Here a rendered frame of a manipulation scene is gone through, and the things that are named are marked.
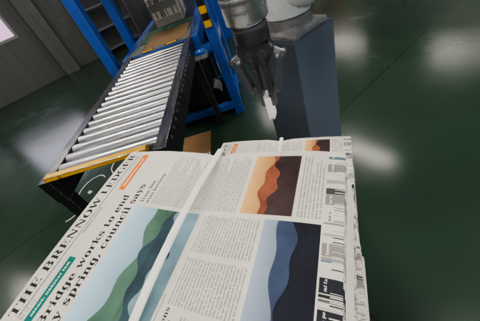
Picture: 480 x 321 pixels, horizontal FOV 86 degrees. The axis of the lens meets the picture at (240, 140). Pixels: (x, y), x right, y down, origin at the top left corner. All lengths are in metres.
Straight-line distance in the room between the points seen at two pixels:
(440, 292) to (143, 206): 1.26
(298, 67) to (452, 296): 1.08
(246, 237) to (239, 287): 0.05
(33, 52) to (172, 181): 6.82
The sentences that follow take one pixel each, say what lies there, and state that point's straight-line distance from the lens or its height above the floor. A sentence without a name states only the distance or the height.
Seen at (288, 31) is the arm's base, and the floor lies 1.02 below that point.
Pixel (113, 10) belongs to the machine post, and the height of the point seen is 1.09.
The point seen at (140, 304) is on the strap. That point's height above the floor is 1.07.
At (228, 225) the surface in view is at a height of 1.06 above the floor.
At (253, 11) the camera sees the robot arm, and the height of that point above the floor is 1.19.
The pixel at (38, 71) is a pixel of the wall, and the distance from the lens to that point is 7.19.
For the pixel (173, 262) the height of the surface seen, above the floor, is 1.06.
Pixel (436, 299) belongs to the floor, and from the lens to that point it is 1.42.
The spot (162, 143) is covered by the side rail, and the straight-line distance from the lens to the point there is 1.01.
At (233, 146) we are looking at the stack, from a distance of 0.78.
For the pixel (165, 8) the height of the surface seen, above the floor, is 0.93.
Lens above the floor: 1.31
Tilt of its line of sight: 38 degrees down
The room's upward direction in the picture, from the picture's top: 22 degrees counter-clockwise
